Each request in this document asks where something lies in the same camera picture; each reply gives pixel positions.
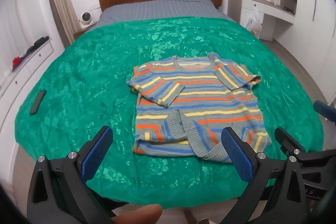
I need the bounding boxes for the black items on cabinet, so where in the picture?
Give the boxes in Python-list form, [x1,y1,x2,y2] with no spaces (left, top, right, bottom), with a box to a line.
[22,36,50,59]

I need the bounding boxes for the left hand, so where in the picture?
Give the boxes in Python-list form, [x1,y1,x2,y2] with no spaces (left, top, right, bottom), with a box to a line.
[111,204,163,224]

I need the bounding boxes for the striped knit sweater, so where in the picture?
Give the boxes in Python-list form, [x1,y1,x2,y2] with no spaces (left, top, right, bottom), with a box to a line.
[127,52,271,163]

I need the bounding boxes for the white plastic bag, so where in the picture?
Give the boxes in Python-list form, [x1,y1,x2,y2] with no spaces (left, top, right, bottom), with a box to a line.
[245,5,262,39]

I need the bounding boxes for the green floral bedspread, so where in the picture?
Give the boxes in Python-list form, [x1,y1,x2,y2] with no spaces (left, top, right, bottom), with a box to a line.
[15,17,323,208]

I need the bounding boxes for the red cloth on cabinet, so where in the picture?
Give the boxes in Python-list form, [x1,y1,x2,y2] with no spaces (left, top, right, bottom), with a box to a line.
[12,56,24,70]

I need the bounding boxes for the white desk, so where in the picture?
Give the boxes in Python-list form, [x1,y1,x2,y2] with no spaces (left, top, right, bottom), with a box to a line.
[227,0,295,41]

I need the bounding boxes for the white drawer cabinet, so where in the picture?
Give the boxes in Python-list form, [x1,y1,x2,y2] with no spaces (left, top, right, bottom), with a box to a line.
[1,39,64,137]

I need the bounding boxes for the white wardrobe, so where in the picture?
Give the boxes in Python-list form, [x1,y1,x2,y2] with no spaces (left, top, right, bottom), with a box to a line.
[277,0,335,103]

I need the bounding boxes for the dark flat remote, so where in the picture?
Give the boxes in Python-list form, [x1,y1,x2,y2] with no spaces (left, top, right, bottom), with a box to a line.
[29,90,47,116]

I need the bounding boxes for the wooden nightstand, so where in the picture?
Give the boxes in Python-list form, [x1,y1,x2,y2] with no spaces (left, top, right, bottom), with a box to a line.
[73,23,96,40]

